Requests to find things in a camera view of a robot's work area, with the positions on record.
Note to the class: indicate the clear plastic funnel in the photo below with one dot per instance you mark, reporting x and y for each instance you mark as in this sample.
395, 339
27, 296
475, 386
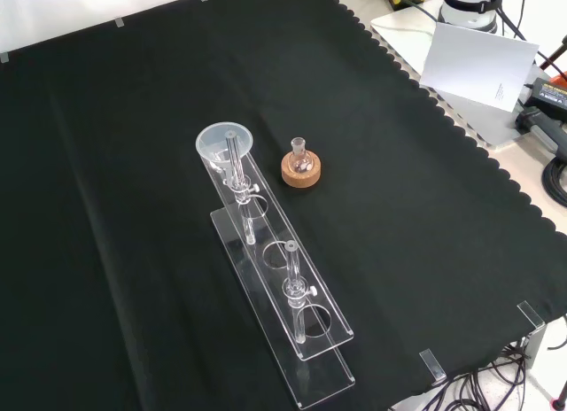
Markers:
212, 141

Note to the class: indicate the clear acrylic funnel stand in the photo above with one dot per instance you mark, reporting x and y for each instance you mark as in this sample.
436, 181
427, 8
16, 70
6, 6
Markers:
277, 227

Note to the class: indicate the small glass round-bottom flask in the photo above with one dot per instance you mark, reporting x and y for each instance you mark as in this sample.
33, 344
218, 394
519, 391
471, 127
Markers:
301, 164

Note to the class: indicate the black bench cloth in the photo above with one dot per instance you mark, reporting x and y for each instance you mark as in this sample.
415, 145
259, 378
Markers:
133, 216

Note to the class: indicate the pale white board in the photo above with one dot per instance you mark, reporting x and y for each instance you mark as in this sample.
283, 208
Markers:
478, 65

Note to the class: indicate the black power adapter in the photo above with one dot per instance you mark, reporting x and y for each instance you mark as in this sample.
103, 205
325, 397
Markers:
550, 94

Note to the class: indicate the grey metal base plate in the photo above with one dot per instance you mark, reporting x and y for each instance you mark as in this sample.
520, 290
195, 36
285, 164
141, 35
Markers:
398, 30

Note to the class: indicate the grey metal bracket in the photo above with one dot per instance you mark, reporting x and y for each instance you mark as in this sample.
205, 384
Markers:
535, 344

